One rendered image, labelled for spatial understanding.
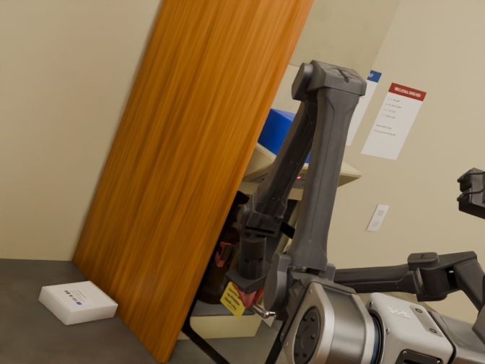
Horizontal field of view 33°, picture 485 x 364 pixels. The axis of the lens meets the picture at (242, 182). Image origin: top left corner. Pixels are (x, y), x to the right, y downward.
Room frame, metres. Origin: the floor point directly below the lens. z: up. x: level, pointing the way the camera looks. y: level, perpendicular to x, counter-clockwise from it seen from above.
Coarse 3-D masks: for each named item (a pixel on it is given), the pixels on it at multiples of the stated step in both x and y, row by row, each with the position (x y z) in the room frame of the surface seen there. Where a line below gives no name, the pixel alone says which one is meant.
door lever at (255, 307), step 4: (252, 304) 1.70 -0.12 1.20; (256, 304) 1.70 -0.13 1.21; (252, 308) 1.69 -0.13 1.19; (256, 308) 1.69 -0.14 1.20; (260, 308) 1.68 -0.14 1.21; (256, 312) 1.69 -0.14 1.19; (260, 312) 1.68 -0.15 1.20; (264, 312) 1.67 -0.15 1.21; (268, 312) 1.68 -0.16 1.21; (272, 312) 1.69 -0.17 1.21; (264, 316) 1.67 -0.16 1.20; (268, 316) 1.68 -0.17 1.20
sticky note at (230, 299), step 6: (228, 288) 1.81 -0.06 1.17; (234, 288) 1.80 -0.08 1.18; (228, 294) 1.81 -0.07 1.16; (234, 294) 1.80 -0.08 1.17; (222, 300) 1.81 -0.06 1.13; (228, 300) 1.80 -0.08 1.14; (234, 300) 1.79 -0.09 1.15; (240, 300) 1.78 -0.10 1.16; (228, 306) 1.80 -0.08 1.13; (234, 306) 1.79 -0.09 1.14; (240, 306) 1.78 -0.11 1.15; (234, 312) 1.78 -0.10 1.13; (240, 312) 1.77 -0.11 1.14
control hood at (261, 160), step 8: (256, 144) 1.87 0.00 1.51; (256, 152) 1.85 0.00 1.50; (264, 152) 1.83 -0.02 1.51; (256, 160) 1.84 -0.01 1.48; (264, 160) 1.82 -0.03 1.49; (272, 160) 1.81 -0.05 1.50; (248, 168) 1.85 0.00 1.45; (256, 168) 1.83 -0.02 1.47; (264, 168) 1.82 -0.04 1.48; (304, 168) 1.88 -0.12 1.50; (344, 168) 2.00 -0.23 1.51; (352, 168) 2.03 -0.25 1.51; (248, 176) 1.85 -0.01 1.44; (256, 176) 1.86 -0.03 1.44; (344, 176) 1.99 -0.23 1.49; (352, 176) 2.00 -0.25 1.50; (360, 176) 2.02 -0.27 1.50; (344, 184) 2.05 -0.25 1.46
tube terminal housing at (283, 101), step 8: (288, 64) 1.91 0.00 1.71; (288, 72) 1.92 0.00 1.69; (296, 72) 1.93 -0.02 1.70; (288, 80) 1.92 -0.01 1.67; (280, 88) 1.91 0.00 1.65; (288, 88) 1.93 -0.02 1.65; (280, 96) 1.92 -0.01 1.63; (288, 96) 1.94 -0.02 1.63; (272, 104) 1.91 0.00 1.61; (280, 104) 1.93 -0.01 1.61; (288, 104) 1.94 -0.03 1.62; (296, 104) 1.96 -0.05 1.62; (296, 112) 1.97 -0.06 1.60; (240, 184) 1.91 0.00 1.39; (248, 184) 1.93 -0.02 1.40; (256, 184) 1.95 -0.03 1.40; (248, 192) 1.94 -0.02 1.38; (296, 192) 2.05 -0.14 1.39; (296, 208) 2.11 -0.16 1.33; (296, 216) 2.12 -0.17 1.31; (288, 224) 2.11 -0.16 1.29; (296, 224) 2.09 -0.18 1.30; (184, 336) 1.92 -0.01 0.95
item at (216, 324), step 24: (240, 192) 1.86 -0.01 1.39; (288, 240) 1.74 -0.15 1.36; (216, 264) 1.85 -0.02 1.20; (288, 264) 1.73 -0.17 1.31; (216, 288) 1.83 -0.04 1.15; (192, 312) 1.86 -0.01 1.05; (216, 312) 1.81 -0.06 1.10; (192, 336) 1.84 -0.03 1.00; (216, 336) 1.80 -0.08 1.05; (240, 336) 1.75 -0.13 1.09; (264, 336) 1.72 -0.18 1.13; (216, 360) 1.78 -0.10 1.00; (240, 360) 1.74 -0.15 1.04; (264, 360) 1.70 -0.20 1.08
